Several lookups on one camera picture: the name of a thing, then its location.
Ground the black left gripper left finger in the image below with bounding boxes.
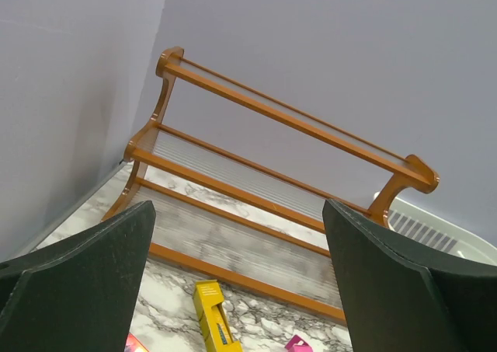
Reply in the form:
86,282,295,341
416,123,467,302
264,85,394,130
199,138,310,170
1,200,156,351

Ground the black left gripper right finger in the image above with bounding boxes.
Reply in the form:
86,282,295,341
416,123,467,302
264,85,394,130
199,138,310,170
322,199,496,351

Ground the yellow toothpaste box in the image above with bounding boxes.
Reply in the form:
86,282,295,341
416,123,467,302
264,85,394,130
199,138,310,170
193,280,242,352

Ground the orange wooden three-tier shelf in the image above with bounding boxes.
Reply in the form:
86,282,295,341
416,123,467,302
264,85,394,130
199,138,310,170
101,46,441,326

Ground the white plastic basket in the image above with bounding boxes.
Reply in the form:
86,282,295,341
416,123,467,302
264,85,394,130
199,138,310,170
388,197,496,266

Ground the pink toothpaste box left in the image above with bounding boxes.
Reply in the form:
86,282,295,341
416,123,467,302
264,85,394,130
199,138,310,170
284,335,313,352

